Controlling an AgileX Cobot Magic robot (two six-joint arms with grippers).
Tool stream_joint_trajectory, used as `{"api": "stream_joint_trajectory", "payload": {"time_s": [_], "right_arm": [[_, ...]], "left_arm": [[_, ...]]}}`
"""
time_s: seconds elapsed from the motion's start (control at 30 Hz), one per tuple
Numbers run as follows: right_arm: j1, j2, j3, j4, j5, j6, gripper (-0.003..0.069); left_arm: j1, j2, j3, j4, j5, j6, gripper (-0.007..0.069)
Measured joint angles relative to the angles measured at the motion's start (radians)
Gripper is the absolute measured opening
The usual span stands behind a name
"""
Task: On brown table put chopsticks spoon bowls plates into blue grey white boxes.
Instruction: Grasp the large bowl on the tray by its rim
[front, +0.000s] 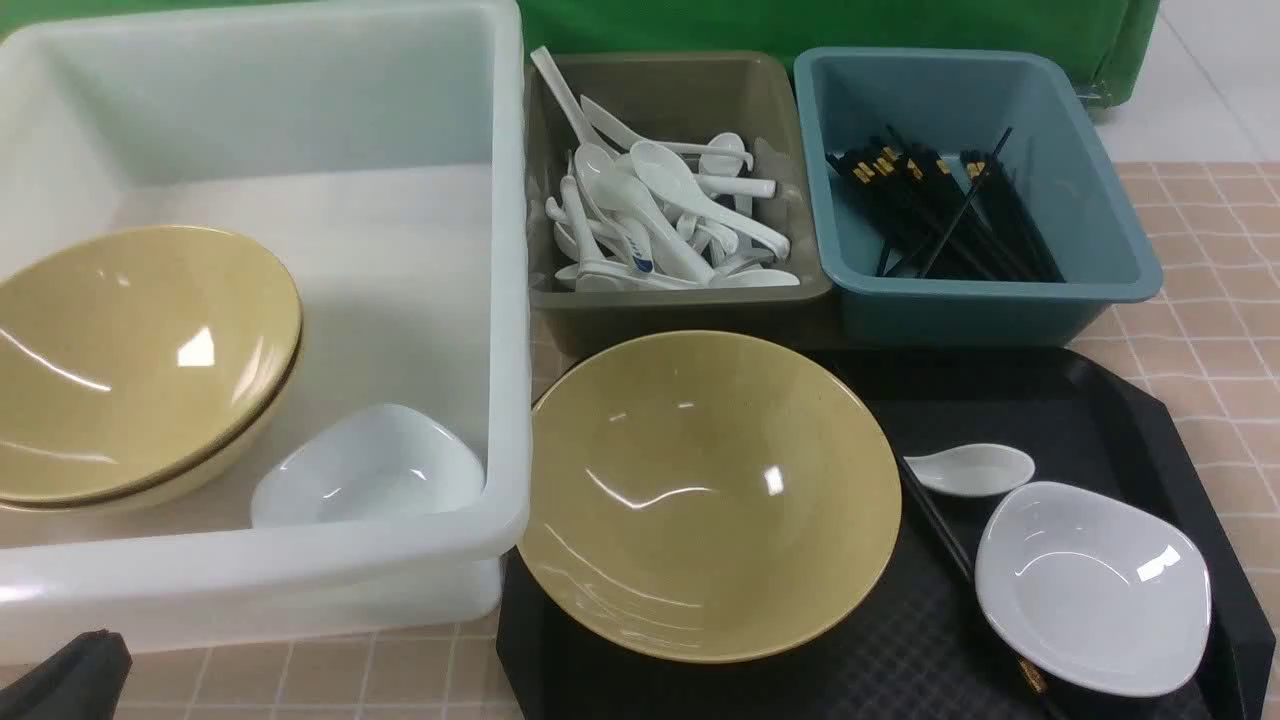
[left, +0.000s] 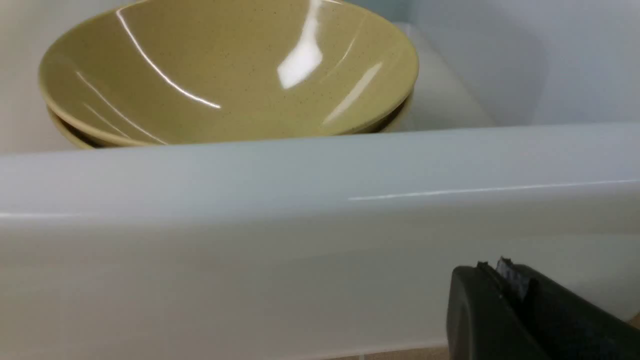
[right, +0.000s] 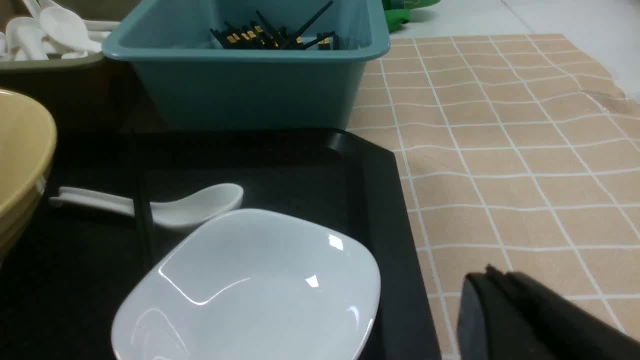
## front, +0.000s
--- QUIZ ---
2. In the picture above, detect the stacked yellow bowl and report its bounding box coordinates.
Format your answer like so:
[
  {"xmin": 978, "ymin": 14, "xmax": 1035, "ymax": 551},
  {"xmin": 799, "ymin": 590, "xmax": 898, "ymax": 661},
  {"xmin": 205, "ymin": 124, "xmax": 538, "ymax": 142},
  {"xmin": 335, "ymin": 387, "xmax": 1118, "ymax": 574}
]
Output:
[
  {"xmin": 1, "ymin": 225, "xmax": 305, "ymax": 510},
  {"xmin": 1, "ymin": 333, "xmax": 306, "ymax": 516}
]

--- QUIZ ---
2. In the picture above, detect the white dish in tub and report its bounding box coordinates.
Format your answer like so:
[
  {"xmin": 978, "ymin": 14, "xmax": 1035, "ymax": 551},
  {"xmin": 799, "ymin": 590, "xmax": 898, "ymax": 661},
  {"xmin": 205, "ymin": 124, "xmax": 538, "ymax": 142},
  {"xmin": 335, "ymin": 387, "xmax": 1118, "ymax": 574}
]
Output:
[{"xmin": 250, "ymin": 404, "xmax": 485, "ymax": 529}]

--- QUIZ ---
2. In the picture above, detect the lower stacked yellow bowl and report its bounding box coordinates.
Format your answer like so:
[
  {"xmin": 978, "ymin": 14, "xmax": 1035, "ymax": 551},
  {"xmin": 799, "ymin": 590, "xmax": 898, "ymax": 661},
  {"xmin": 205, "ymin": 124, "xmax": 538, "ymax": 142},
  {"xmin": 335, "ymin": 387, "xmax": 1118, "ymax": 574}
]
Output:
[{"xmin": 1, "ymin": 333, "xmax": 306, "ymax": 516}]

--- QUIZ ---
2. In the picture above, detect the brown plastic spoon bin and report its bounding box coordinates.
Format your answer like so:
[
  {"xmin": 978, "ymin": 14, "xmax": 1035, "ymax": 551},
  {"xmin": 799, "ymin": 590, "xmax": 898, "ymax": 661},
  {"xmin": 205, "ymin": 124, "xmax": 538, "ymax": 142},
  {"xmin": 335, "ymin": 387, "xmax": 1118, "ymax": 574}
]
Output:
[{"xmin": 525, "ymin": 51, "xmax": 840, "ymax": 359}]

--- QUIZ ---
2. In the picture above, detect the white soup spoon on tray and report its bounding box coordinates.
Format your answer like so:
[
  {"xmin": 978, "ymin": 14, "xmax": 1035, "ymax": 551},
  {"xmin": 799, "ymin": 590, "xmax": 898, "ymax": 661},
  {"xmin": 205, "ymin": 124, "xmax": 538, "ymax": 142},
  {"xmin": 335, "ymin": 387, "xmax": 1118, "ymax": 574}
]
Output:
[{"xmin": 904, "ymin": 443, "xmax": 1036, "ymax": 498}]

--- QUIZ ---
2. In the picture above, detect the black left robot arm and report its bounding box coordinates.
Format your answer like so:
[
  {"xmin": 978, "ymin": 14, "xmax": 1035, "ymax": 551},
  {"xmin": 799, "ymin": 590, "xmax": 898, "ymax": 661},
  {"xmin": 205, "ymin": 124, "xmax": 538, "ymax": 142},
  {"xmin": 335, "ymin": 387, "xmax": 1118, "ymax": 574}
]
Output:
[{"xmin": 1, "ymin": 629, "xmax": 132, "ymax": 719}]

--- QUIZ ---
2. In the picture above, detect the white dish on tray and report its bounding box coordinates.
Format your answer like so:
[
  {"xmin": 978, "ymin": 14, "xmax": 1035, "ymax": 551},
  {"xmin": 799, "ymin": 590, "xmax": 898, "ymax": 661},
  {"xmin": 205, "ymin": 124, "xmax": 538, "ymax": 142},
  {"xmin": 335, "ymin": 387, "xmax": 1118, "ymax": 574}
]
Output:
[{"xmin": 974, "ymin": 480, "xmax": 1212, "ymax": 698}]

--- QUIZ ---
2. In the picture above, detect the blue plastic chopstick bin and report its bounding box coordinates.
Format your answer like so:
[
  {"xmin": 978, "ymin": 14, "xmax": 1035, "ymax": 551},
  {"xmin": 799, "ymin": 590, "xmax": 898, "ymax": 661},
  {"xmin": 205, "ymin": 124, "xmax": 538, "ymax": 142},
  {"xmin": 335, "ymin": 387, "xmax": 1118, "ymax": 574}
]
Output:
[{"xmin": 794, "ymin": 47, "xmax": 1164, "ymax": 347}]

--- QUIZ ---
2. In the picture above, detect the top stacked yellow bowl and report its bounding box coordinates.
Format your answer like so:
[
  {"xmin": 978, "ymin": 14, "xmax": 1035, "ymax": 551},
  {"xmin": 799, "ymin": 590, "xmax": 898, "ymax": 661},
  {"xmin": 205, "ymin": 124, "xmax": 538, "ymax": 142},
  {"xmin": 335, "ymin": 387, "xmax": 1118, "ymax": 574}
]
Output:
[{"xmin": 1, "ymin": 225, "xmax": 305, "ymax": 510}]

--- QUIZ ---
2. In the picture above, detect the green backdrop cloth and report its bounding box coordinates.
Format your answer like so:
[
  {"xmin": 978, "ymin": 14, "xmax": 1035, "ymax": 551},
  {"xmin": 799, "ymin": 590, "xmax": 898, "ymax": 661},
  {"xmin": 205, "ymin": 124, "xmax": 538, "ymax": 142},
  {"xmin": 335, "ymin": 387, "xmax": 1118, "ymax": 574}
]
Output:
[{"xmin": 518, "ymin": 1, "xmax": 1158, "ymax": 109}]

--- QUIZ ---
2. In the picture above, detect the black plastic serving tray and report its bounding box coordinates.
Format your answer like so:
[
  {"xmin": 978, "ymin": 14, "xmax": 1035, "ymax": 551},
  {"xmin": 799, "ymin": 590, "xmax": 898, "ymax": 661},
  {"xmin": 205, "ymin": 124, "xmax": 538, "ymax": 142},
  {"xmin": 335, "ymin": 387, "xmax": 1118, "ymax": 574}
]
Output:
[{"xmin": 495, "ymin": 348, "xmax": 1277, "ymax": 719}]

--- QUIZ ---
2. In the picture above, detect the yellow noodle bowl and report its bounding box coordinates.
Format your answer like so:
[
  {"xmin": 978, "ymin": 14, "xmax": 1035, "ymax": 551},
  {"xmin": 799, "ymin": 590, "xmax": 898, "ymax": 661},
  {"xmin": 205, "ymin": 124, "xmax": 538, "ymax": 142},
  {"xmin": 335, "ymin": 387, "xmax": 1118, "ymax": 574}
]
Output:
[{"xmin": 517, "ymin": 331, "xmax": 902, "ymax": 664}]

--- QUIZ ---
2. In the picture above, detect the pile of black chopsticks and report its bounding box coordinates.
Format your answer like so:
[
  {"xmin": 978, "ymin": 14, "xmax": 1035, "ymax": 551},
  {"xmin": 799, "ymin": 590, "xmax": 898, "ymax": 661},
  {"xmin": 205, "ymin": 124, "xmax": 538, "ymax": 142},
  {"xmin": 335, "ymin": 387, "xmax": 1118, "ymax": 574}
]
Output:
[{"xmin": 824, "ymin": 126, "xmax": 1065, "ymax": 284}]

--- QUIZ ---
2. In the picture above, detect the pile of white spoons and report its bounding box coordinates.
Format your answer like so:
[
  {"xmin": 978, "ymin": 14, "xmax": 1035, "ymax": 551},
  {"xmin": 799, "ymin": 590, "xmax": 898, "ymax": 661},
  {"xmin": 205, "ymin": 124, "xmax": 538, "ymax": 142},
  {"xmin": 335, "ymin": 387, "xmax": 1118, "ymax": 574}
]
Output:
[{"xmin": 531, "ymin": 47, "xmax": 800, "ymax": 293}]

